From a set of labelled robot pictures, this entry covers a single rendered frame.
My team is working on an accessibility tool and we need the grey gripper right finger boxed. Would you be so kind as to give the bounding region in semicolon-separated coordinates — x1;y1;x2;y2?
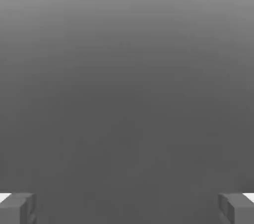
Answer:
217;192;254;224

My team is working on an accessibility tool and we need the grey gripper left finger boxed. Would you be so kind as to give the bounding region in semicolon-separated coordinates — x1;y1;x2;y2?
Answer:
0;192;37;224

